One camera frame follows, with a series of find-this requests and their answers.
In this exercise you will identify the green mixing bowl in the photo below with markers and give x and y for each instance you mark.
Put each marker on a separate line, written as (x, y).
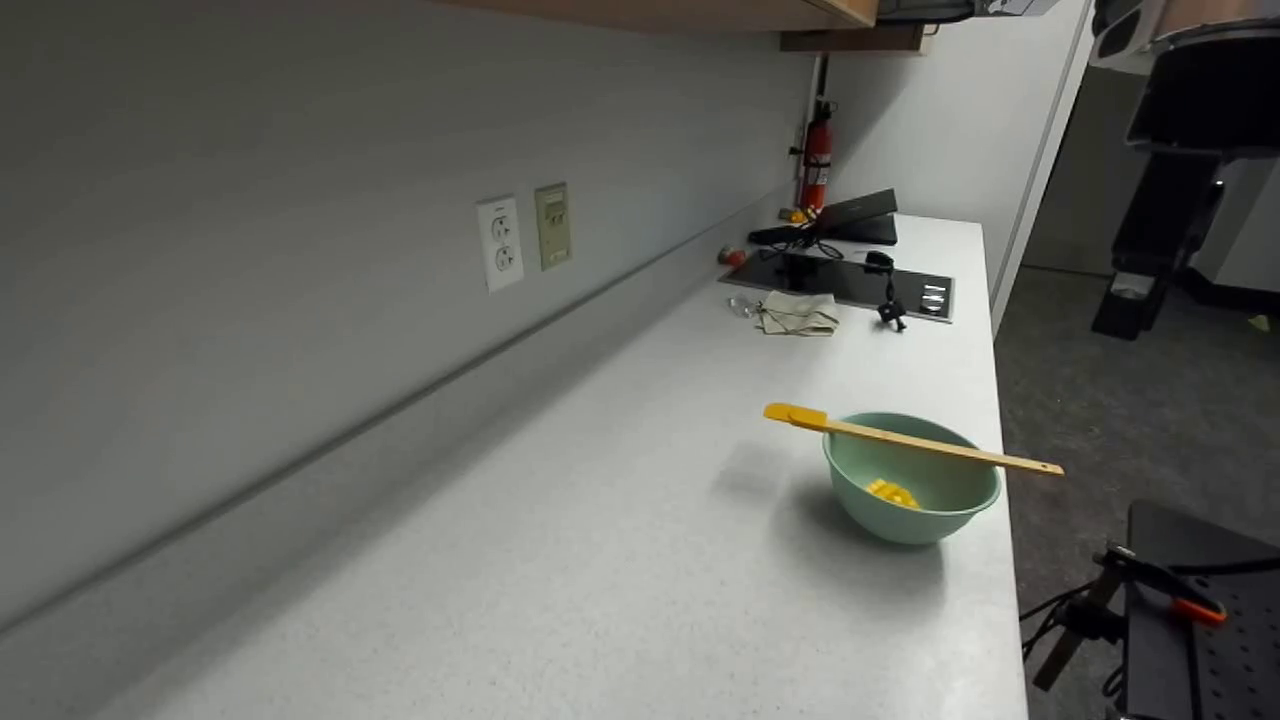
(948, 488)

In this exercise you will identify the white wall power outlet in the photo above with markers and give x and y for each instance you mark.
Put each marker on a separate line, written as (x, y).
(500, 240)

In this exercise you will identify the orange-handled clamp tool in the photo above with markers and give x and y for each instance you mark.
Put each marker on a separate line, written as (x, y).
(1183, 597)

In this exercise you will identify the yellow food in bowl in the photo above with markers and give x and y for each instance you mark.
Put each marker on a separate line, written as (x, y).
(894, 494)

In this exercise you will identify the small black object on counter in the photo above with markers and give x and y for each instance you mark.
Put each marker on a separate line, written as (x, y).
(891, 304)

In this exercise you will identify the beige folded cloth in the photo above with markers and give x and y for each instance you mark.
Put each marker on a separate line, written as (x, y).
(781, 313)

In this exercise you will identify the yellow wooden-handled spatula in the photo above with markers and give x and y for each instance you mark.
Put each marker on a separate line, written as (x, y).
(820, 422)

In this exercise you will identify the black perforated robot base table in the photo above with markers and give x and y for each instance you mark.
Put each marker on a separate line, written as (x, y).
(1176, 670)

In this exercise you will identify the red fire extinguisher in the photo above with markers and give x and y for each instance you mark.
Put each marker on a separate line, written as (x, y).
(815, 151)

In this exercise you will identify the beige wall switch plate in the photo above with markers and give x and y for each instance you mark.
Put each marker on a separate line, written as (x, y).
(552, 224)

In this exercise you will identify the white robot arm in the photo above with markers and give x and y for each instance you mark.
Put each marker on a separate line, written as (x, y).
(1211, 96)

